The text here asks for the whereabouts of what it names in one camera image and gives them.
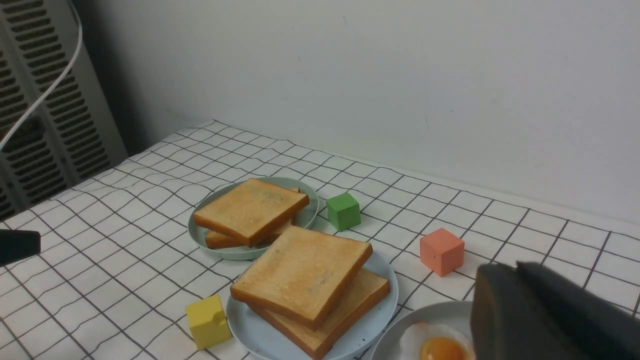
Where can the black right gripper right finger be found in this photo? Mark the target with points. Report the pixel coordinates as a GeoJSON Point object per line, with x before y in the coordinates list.
{"type": "Point", "coordinates": [596, 328]}

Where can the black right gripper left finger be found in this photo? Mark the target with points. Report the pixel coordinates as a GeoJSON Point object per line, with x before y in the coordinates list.
{"type": "Point", "coordinates": [508, 323]}

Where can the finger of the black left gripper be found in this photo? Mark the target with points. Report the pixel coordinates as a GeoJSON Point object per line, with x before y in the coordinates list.
{"type": "Point", "coordinates": [17, 245]}

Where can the toast slice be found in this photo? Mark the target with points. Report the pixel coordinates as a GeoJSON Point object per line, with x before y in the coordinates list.
{"type": "Point", "coordinates": [364, 293]}
{"type": "Point", "coordinates": [225, 240]}
{"type": "Point", "coordinates": [302, 275]}
{"type": "Point", "coordinates": [250, 210]}

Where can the grey plate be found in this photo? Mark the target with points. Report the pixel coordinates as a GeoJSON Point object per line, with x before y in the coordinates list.
{"type": "Point", "coordinates": [454, 314]}

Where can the left fried egg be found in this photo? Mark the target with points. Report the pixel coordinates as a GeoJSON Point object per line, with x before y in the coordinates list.
{"type": "Point", "coordinates": [431, 341]}

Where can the salmon orange cube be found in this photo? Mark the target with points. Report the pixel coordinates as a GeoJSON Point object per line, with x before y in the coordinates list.
{"type": "Point", "coordinates": [442, 252]}

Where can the white grid tablecloth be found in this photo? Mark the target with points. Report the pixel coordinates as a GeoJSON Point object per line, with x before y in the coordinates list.
{"type": "Point", "coordinates": [118, 267]}

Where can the grey louvered radiator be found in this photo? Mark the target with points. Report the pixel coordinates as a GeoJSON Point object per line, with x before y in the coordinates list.
{"type": "Point", "coordinates": [56, 126]}

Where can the green cube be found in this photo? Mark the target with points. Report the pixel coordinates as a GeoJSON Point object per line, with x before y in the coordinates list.
{"type": "Point", "coordinates": [343, 211]}

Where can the yellow cube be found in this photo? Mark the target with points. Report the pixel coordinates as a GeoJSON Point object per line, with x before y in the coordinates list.
{"type": "Point", "coordinates": [208, 322]}

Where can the pale green plate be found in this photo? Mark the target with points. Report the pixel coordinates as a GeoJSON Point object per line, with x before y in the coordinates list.
{"type": "Point", "coordinates": [241, 220]}

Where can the light blue plate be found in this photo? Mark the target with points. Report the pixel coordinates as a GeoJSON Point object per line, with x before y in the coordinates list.
{"type": "Point", "coordinates": [264, 342]}

